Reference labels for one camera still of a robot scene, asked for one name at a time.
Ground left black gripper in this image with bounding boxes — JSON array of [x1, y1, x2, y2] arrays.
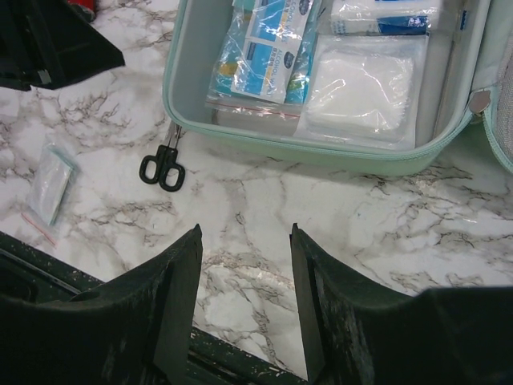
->
[[1, 0, 125, 91]]

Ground clear zip bag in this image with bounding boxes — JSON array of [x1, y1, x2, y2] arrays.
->
[[22, 141, 79, 247]]

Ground white gauze pad packet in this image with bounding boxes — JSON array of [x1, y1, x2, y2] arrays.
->
[[294, 34, 428, 151]]

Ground blue plaster packet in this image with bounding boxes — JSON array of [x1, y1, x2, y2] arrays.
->
[[206, 1, 322, 120]]

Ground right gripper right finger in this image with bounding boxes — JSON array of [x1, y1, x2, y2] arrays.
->
[[290, 227, 512, 384]]

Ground mint green medicine case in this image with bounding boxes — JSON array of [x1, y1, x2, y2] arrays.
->
[[163, 1, 512, 176]]

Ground metal scissors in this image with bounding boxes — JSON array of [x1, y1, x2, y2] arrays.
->
[[139, 122, 186, 193]]

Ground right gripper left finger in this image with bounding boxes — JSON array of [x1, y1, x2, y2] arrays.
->
[[1, 227, 203, 384]]

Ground blue white small bottle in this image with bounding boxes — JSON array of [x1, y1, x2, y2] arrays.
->
[[329, 1, 442, 35]]

